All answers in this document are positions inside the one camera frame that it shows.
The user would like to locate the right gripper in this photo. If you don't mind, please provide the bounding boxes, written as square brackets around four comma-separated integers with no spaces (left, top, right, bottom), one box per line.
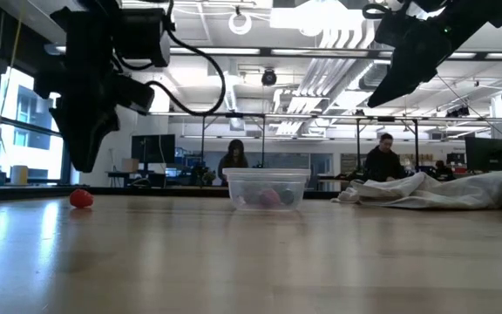
[366,15,455,108]

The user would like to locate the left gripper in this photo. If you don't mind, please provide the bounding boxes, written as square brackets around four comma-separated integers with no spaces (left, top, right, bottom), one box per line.
[32,69,156,174]

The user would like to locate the clear plastic tupperware container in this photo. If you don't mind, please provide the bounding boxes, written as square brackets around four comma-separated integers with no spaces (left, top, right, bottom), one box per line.
[222,167,312,213]

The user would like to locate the pale pink strawberry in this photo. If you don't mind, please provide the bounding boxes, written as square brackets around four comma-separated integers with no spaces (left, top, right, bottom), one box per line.
[260,188,282,209]

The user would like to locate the small black mounted device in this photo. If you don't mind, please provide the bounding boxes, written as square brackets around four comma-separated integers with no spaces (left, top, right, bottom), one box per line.
[445,106,471,119]

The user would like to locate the black computer monitor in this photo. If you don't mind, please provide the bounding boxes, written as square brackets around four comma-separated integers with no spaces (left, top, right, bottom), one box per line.
[131,133,177,165]
[465,136,502,172]

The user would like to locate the large window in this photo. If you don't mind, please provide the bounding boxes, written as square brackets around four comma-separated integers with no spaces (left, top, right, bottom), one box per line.
[0,69,80,185]

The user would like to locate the white roll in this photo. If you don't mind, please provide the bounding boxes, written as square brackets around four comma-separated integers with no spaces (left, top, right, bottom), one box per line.
[10,164,29,186]

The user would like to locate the silver air ducts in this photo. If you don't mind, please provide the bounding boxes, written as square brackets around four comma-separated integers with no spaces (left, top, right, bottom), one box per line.
[276,19,391,136]

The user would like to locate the black desk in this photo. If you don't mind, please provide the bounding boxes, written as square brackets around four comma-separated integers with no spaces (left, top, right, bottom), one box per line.
[105,170,169,189]

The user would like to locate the person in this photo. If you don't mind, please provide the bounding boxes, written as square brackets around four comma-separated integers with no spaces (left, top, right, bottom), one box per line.
[216,139,250,174]
[433,160,458,182]
[363,133,410,183]

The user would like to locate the long ceiling light bar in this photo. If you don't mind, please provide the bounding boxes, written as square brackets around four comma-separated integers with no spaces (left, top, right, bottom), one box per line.
[44,42,502,61]

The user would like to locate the white checked dish towel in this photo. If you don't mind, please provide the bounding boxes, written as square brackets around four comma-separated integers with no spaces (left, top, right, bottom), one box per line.
[331,168,502,211]

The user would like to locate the black ceiling spotlight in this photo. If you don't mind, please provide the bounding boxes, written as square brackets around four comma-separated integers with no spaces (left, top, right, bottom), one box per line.
[261,68,278,87]

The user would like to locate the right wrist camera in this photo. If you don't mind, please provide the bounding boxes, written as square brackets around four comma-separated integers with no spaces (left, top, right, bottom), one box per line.
[373,10,411,47]

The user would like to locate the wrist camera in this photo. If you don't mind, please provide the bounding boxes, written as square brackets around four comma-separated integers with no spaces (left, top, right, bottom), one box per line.
[373,10,411,47]
[113,7,173,69]

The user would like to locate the black metal gantry frame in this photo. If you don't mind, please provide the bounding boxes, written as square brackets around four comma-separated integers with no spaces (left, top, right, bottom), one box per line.
[200,113,420,175]

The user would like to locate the black aluminium table frame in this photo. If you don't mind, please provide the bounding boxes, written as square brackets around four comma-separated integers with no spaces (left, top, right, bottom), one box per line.
[0,184,502,211]

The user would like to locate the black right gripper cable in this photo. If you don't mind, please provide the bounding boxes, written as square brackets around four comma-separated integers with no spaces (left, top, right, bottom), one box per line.
[362,2,394,21]

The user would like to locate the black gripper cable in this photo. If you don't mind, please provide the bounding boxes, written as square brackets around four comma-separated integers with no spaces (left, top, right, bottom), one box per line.
[115,0,227,118]
[362,2,394,21]

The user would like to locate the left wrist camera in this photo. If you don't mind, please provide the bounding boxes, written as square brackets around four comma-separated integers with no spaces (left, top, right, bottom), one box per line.
[113,7,173,69]

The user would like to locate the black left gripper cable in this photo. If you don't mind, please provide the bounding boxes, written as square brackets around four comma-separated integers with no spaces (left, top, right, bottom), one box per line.
[115,0,227,118]

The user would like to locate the white ring lamp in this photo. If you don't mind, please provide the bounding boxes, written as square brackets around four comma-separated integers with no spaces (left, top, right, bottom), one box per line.
[227,11,253,36]

